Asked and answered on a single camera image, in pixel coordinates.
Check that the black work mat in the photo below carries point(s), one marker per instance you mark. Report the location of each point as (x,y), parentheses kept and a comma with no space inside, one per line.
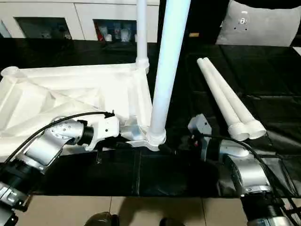
(164,176)

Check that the dark robot left foot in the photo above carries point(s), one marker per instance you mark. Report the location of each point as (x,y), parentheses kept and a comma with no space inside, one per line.
(101,219)

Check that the white flat board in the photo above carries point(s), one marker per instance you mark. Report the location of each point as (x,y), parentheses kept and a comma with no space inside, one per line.
(297,50)

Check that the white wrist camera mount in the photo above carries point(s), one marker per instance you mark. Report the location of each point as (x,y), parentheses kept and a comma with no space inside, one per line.
(202,124)
(105,127)

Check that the white plastic table top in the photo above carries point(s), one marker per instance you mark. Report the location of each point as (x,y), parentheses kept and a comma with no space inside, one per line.
(58,89)

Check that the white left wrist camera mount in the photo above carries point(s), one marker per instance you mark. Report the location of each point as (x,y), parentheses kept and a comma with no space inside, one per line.
(105,127)

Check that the white plastic table leg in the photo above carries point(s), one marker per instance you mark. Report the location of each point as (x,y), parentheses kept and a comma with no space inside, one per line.
(142,35)
(218,94)
(244,110)
(169,58)

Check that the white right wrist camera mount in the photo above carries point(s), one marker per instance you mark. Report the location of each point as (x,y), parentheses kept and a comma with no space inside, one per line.
(202,124)

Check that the dark robot right foot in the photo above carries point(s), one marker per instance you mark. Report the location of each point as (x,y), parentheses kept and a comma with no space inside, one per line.
(172,222)

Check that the white glass-door cabinet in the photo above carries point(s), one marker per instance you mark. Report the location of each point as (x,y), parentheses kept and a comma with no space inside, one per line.
(77,11)

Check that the dark robot foot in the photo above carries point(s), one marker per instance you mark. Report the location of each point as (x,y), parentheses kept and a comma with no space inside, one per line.
(172,222)
(101,219)

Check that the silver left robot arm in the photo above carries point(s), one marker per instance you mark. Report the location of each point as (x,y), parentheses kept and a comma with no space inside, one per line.
(47,146)

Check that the black box with gold label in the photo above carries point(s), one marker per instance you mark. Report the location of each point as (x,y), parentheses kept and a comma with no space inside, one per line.
(204,18)

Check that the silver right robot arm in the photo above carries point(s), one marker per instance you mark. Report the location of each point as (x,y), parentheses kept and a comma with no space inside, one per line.
(249,169)

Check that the grey cushion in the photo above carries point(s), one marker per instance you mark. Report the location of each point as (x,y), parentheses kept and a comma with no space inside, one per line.
(258,26)

